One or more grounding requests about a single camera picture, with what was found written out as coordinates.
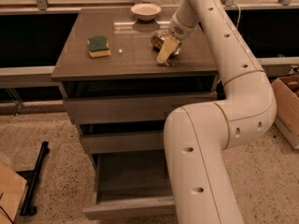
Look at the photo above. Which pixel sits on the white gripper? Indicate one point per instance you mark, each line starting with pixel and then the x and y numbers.
pixel 179 29

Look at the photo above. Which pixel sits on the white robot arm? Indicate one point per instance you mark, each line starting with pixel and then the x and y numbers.
pixel 195 135

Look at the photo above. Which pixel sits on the grey drawer cabinet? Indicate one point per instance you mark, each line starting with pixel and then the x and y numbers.
pixel 131 53

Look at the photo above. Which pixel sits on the top drawer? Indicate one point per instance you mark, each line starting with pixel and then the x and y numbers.
pixel 137 99

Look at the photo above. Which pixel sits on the middle drawer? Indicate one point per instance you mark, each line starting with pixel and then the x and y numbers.
pixel 122 136

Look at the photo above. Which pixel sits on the open bottom drawer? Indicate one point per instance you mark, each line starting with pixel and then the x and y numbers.
pixel 130 184

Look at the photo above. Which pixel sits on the white bowl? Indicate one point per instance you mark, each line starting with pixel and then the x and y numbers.
pixel 146 12

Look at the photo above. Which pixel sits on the green yellow sponge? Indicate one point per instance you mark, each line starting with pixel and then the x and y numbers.
pixel 98 46

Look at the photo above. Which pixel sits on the cardboard box right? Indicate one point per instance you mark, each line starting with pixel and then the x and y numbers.
pixel 287 120

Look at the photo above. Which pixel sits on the black metal bar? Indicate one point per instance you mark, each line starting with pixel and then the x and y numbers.
pixel 27 209

